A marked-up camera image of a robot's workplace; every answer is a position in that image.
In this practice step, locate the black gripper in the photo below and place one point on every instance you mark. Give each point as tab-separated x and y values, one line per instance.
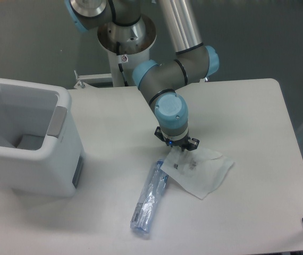
185	143

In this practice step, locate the crushed clear plastic bottle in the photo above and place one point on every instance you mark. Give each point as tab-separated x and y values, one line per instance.
150	196

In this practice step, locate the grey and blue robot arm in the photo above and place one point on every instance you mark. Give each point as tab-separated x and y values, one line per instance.
158	83

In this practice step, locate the white trash can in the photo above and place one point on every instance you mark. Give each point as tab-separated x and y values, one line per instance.
40	148

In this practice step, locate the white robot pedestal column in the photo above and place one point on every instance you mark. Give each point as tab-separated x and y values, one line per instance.
127	47

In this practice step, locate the white pedestal base frame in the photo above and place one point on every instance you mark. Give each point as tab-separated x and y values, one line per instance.
94	80

